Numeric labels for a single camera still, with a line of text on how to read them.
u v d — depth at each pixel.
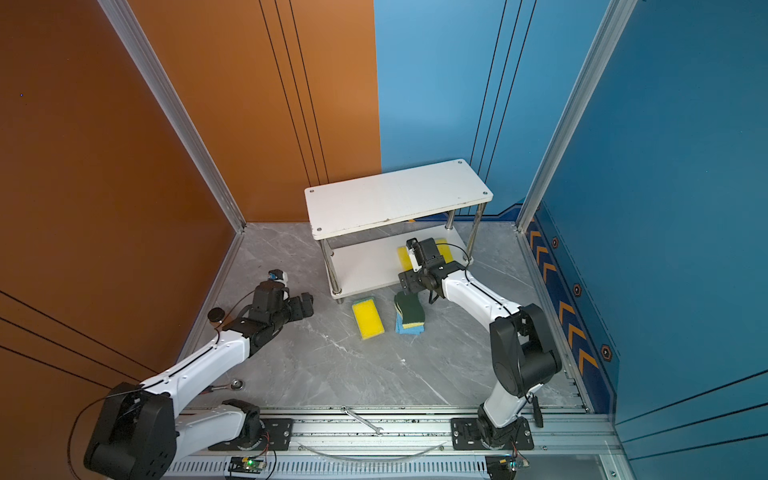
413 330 0.89
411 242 0.82
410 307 0.89
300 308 0.79
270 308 0.67
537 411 0.76
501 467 0.70
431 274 0.65
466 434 0.73
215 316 0.85
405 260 0.92
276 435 0.74
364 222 0.73
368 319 0.89
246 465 0.71
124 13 0.69
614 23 0.71
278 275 0.78
